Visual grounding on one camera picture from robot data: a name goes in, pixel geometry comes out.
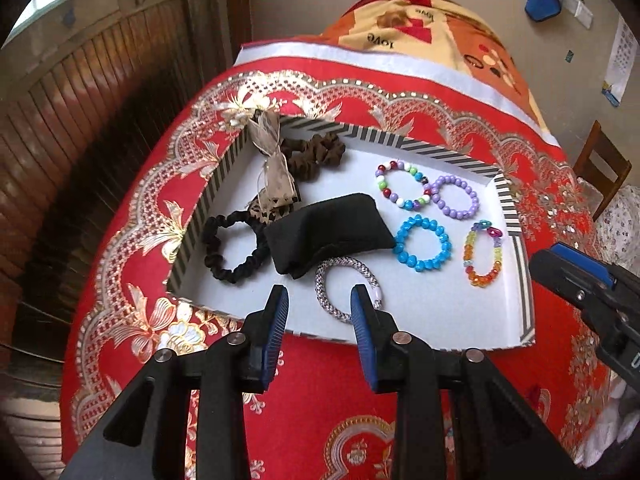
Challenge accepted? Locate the silver pink woven bracelet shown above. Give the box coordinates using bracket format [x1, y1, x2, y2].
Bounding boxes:
[314, 256, 385, 325]

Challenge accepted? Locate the black scrunchie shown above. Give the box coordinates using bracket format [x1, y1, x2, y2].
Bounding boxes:
[202, 210, 270, 285]

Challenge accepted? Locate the blue bead bracelet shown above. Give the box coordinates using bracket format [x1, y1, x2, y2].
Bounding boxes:
[391, 213, 454, 273]

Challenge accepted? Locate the black fabric pouch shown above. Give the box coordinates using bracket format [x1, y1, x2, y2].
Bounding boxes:
[265, 193, 395, 280]

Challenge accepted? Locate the rainbow crystal bead bracelet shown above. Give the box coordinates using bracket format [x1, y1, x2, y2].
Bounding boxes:
[462, 219, 505, 290]

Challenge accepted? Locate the multicolour round bead bracelet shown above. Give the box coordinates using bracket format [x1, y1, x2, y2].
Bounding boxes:
[374, 159, 433, 213]

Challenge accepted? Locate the red floral bedspread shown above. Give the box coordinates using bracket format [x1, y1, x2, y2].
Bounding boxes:
[61, 37, 608, 479]

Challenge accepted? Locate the wooden chair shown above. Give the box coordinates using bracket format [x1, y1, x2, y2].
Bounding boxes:
[574, 120, 632, 220]

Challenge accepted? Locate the striped white shallow tray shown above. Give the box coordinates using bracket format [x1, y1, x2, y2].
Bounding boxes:
[166, 117, 536, 350]

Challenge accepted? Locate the brown velvet scrunchie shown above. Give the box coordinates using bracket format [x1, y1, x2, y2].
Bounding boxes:
[280, 132, 346, 182]

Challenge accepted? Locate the orange love patterned blanket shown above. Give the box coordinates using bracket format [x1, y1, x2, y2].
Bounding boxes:
[294, 0, 547, 126]

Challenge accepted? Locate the beige leopard bow hair tie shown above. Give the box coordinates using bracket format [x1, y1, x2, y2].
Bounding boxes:
[245, 109, 302, 224]

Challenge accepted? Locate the purple bead bracelet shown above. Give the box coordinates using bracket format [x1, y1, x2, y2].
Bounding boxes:
[429, 173, 482, 221]

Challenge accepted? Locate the wall calendar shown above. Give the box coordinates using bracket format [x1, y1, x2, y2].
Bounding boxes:
[601, 14, 639, 107]

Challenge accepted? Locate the white wall switch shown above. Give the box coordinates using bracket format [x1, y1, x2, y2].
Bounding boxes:
[563, 0, 593, 29]

